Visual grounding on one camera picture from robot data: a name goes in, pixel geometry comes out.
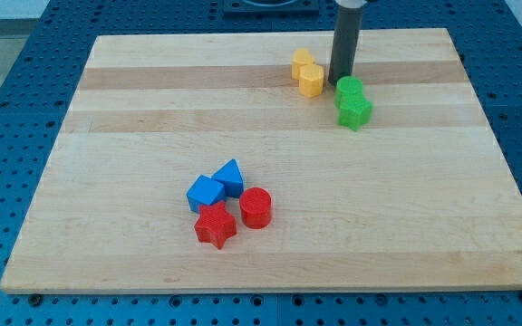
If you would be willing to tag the yellow hexagon block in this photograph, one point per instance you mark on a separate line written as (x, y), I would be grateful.
(311, 80)

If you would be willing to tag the red star block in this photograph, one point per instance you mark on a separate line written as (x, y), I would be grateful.
(215, 224)

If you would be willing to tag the blue cube block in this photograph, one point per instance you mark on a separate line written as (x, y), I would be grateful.
(205, 191)

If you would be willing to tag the green star block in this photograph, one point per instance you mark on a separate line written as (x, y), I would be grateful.
(354, 112)

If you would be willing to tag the blue triangle block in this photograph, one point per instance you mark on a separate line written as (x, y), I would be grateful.
(231, 177)

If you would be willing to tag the yellow heart block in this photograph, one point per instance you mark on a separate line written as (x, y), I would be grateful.
(301, 57)

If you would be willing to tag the light wooden board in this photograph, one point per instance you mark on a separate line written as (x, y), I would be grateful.
(420, 199)

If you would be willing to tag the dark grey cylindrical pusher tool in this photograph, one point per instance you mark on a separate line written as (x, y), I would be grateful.
(345, 38)

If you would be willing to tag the green cylinder block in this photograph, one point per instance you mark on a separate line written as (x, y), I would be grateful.
(348, 87)

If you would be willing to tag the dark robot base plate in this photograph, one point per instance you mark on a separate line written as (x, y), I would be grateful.
(242, 7)

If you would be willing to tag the red cylinder block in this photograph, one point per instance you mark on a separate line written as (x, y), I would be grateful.
(256, 208)

